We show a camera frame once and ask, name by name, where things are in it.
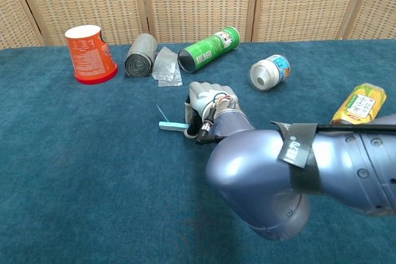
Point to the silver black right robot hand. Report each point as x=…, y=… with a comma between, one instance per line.
x=201, y=95

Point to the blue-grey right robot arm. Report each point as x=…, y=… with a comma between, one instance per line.
x=253, y=168

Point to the loose grey plastic bag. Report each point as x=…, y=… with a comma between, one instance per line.
x=165, y=69

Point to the green chips can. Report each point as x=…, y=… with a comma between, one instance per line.
x=210, y=49

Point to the grey garbage bag roll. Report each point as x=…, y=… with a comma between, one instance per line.
x=139, y=60

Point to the small white-capped jar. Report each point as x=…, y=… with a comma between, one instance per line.
x=269, y=72

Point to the orange paper cup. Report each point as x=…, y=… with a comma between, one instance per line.
x=89, y=57

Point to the blue felt table cover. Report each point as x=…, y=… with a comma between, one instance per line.
x=92, y=168

